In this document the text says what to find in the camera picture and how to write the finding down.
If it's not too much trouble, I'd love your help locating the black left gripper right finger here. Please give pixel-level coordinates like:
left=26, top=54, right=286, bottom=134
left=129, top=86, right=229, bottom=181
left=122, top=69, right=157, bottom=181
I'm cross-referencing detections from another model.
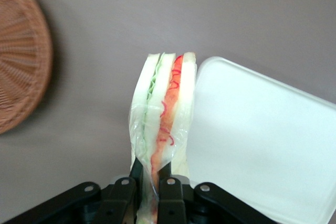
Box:
left=156, top=165, right=195, bottom=224

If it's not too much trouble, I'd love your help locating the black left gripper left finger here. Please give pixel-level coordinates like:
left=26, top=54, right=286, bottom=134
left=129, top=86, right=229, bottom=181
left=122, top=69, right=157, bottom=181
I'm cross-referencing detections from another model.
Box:
left=89, top=156, right=144, bottom=224

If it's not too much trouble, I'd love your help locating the triangle sandwich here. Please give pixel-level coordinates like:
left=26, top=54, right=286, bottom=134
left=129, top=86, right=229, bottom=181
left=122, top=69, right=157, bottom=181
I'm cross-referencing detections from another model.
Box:
left=128, top=51, right=198, bottom=224

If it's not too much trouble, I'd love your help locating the cream rectangular tray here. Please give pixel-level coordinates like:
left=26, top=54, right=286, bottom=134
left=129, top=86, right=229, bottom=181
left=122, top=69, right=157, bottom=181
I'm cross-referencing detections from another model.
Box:
left=183, top=56, right=336, bottom=224

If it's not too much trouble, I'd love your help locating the brown round wicker basket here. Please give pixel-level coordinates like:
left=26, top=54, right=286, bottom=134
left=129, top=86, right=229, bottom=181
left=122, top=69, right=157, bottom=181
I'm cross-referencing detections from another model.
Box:
left=0, top=0, right=55, bottom=136

